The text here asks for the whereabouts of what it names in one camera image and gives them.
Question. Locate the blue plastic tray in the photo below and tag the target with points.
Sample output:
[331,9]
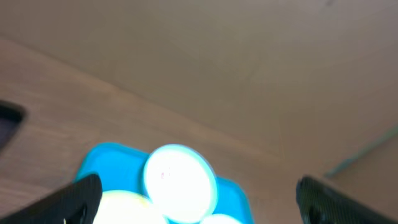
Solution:
[120,168]

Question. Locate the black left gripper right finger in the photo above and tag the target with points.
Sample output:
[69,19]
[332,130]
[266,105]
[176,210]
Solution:
[320,204]

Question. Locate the light blue plate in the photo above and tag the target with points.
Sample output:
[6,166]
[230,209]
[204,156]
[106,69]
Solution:
[180,182]

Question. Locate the yellow plate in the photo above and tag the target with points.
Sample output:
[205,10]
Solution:
[125,207]

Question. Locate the dark maroon tray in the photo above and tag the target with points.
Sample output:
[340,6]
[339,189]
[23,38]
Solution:
[13,116]

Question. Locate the white plate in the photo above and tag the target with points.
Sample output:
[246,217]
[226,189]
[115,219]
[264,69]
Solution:
[219,219]

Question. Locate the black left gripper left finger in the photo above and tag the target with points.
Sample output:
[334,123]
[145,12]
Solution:
[77,203]

